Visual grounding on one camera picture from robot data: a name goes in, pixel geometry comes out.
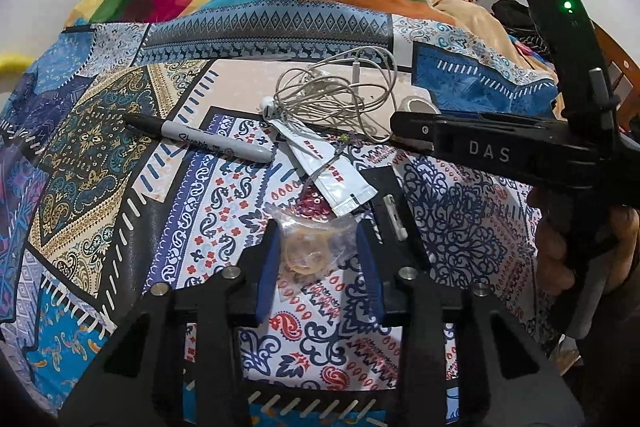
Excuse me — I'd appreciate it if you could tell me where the person's right hand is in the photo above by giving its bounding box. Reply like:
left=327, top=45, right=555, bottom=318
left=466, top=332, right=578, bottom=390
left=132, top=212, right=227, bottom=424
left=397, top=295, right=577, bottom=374
left=530, top=184, right=640, bottom=310

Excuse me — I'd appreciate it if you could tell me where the black marker pen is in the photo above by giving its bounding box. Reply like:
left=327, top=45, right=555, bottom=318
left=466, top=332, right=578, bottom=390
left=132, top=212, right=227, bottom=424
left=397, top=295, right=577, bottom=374
left=122, top=113, right=275, bottom=164

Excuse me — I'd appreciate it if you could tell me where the yellow curved tube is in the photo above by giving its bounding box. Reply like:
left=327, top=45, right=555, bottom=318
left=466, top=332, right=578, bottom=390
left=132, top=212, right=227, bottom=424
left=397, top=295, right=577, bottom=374
left=0, top=51, right=29, bottom=76

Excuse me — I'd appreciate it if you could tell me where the orange cloth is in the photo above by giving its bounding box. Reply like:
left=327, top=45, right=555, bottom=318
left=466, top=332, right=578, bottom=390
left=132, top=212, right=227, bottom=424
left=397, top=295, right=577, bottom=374
left=422, top=0, right=557, bottom=75

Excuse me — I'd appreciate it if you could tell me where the white tube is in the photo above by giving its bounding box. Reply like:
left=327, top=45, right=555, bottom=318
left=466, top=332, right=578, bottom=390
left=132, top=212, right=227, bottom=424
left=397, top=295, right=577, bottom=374
left=269, top=116, right=377, bottom=217

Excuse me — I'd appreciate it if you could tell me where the black flat box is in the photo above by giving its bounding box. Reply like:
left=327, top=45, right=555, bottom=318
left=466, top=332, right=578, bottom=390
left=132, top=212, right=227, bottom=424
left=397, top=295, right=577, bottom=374
left=361, top=166, right=435, bottom=325

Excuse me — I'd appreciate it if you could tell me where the black clothes pile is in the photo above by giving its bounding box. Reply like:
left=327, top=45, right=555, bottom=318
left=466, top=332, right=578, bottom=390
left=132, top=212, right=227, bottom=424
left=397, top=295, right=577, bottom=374
left=491, top=0, right=540, bottom=38

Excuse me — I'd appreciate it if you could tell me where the patchwork printed bedsheet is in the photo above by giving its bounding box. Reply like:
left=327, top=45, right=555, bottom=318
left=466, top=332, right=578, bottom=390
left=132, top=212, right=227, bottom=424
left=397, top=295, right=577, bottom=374
left=0, top=0, right=568, bottom=427

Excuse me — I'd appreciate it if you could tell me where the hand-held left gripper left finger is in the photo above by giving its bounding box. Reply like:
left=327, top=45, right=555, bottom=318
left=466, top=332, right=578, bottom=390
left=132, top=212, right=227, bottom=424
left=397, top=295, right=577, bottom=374
left=57, top=222, right=280, bottom=427

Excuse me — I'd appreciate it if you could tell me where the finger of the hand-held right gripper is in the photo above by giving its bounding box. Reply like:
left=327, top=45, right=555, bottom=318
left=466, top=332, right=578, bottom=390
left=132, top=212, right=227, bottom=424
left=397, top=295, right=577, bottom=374
left=389, top=110, right=439, bottom=154

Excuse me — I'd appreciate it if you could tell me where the wooden chair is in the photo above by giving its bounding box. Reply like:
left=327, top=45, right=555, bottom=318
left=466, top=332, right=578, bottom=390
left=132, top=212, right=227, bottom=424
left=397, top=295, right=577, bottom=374
left=592, top=19, right=640, bottom=104

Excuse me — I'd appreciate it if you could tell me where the white tangled earphone cable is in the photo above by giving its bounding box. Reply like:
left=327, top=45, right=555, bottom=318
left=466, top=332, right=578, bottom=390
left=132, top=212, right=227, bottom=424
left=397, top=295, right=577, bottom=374
left=260, top=48, right=399, bottom=144

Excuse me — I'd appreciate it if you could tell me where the small white plastic stick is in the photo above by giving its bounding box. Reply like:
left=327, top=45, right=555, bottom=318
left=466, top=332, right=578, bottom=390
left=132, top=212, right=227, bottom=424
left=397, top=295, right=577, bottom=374
left=382, top=194, right=407, bottom=241

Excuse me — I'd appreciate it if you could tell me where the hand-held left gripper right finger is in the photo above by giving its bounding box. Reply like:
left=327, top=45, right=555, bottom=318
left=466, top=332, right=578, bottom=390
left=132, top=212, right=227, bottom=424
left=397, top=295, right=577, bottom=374
left=355, top=226, right=586, bottom=427

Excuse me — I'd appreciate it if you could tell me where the grey tape roll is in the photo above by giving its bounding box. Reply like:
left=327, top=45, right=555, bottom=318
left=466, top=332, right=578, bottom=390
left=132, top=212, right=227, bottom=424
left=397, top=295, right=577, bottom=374
left=404, top=94, right=442, bottom=116

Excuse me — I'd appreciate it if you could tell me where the pile of red sequins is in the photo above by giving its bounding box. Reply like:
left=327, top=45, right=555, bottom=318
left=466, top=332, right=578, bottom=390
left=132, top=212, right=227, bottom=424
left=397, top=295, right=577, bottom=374
left=294, top=188, right=333, bottom=222

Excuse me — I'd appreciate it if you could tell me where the clear bag of rubber bands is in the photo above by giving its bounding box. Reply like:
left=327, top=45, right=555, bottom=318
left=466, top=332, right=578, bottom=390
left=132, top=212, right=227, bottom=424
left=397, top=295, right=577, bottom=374
left=264, top=203, right=360, bottom=290

